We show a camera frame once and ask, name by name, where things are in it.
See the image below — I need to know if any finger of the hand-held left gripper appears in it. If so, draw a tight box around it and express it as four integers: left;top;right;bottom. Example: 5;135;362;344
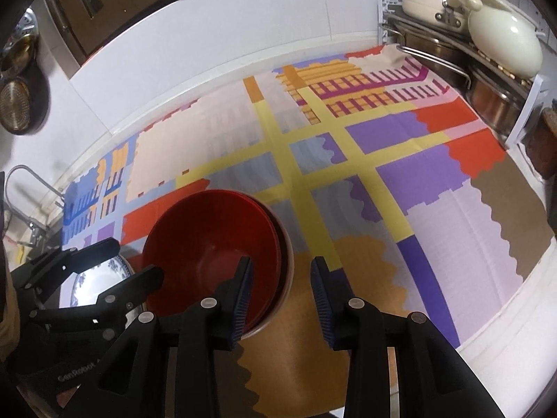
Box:
11;239;121;305
26;265;165;346

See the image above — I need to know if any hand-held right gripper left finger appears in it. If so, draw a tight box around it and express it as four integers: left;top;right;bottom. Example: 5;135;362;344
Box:
85;256;254;418

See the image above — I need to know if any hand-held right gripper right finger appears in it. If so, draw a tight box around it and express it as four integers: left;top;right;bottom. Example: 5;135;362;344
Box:
310;256;484;418

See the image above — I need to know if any small blue floral plate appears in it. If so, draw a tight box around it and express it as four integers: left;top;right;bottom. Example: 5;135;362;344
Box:
58;255;135;314

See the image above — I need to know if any white bowl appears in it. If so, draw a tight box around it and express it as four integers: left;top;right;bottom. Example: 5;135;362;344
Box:
235;192;297;342

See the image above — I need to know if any red and black bowl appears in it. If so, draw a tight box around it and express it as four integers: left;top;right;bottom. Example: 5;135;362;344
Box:
143;189;283;336

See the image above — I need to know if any slim gooseneck faucet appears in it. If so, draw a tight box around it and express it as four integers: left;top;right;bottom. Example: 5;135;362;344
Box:
6;164;66;210

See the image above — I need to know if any colourful patchwork mat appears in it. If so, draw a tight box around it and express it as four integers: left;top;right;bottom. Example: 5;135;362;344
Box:
61;46;557;414

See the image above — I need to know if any black round pan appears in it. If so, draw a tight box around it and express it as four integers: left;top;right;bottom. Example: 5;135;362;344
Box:
0;59;49;136

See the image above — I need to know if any round metal steamer tray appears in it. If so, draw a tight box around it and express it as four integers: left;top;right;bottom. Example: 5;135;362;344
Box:
13;6;38;53

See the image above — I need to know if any dark wooden window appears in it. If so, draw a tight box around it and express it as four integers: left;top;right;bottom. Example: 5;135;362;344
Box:
41;0;218;79

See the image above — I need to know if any dark steel pot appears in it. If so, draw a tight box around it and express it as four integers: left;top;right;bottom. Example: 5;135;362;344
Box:
396;30;473;90

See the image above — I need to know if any copper tinted steel pot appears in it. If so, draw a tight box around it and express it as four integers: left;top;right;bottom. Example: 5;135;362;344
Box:
468;67;529;136

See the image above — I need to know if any glass jar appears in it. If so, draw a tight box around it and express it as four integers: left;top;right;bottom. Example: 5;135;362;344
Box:
526;104;557;179

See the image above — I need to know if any white and metal pot rack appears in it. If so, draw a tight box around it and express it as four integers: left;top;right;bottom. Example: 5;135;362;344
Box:
376;0;551;149

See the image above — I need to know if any cream ceramic pot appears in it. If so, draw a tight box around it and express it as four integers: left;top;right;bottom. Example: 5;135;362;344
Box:
447;0;544;78

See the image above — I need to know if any white wall socket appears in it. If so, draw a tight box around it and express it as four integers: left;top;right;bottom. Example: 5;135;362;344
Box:
528;6;551;42

